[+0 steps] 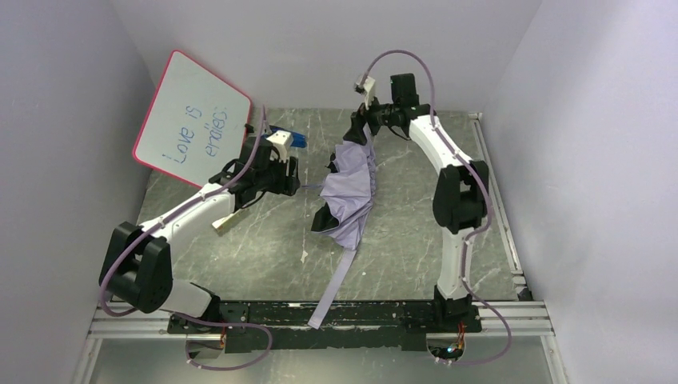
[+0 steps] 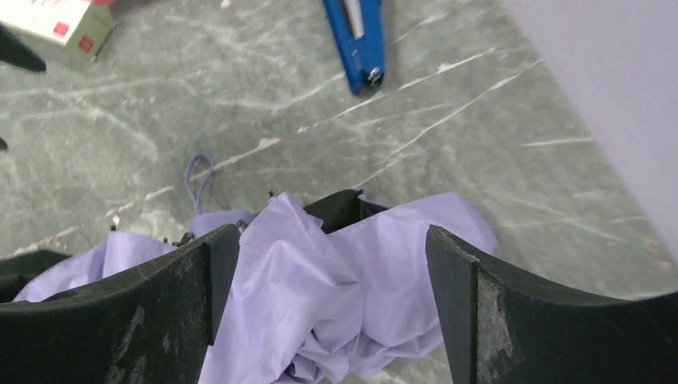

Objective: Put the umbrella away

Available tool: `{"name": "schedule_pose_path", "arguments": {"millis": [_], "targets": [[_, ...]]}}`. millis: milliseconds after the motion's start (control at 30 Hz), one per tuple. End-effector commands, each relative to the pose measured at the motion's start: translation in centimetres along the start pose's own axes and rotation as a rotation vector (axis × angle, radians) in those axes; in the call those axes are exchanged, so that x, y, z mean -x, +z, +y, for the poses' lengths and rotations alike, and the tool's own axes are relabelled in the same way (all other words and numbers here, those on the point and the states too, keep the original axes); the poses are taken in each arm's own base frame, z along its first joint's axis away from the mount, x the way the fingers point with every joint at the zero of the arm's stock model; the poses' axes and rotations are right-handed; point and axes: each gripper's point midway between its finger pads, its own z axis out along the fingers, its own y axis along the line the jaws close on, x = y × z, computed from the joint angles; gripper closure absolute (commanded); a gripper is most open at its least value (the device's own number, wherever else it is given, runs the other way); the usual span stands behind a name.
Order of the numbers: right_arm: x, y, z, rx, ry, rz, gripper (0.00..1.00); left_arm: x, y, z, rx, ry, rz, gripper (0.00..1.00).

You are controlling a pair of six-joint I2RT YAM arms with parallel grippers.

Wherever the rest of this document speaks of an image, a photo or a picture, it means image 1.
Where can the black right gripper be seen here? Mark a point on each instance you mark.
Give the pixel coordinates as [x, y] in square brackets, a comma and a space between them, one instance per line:
[363, 122]

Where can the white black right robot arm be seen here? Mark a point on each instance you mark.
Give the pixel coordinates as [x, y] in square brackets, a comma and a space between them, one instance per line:
[460, 205]

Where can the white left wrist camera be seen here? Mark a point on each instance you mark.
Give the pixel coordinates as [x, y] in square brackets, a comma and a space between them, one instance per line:
[281, 142]

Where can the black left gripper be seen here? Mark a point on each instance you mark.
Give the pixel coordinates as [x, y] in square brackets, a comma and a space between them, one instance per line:
[289, 180]

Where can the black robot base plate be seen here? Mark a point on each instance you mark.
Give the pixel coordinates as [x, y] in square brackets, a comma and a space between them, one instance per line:
[348, 324]

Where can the black and lavender umbrella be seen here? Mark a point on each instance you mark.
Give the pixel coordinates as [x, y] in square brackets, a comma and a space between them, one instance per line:
[348, 191]

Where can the small beige cardboard box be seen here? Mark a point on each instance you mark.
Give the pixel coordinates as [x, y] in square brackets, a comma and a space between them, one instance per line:
[223, 225]

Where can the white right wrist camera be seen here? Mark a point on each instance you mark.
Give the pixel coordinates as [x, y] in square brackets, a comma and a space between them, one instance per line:
[365, 86]

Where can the blue stapler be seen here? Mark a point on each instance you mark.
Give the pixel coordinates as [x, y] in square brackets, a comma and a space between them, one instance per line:
[298, 140]

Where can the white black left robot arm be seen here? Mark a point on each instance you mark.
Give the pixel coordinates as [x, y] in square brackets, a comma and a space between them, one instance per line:
[138, 262]

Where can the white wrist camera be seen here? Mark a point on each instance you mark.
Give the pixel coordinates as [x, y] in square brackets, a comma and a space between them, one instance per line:
[281, 142]
[365, 86]

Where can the pink framed whiteboard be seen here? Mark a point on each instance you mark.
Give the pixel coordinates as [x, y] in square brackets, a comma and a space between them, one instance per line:
[195, 123]

